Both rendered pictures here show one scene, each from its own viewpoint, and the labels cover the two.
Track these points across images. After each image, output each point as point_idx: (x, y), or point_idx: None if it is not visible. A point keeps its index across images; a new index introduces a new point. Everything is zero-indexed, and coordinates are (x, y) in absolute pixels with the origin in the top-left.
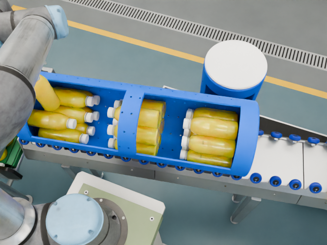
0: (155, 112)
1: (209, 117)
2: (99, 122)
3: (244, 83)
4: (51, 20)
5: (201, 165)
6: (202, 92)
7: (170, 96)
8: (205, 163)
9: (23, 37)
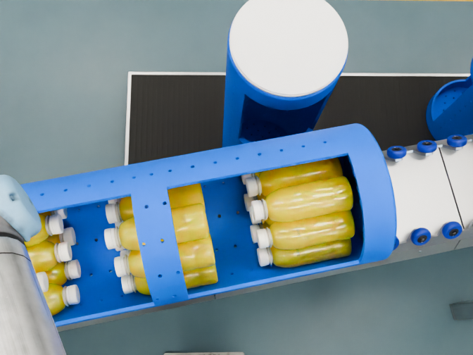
0: (198, 212)
1: (293, 181)
2: (79, 241)
3: (318, 78)
4: (8, 225)
5: (308, 273)
6: (237, 103)
7: (218, 178)
8: (307, 260)
9: (15, 348)
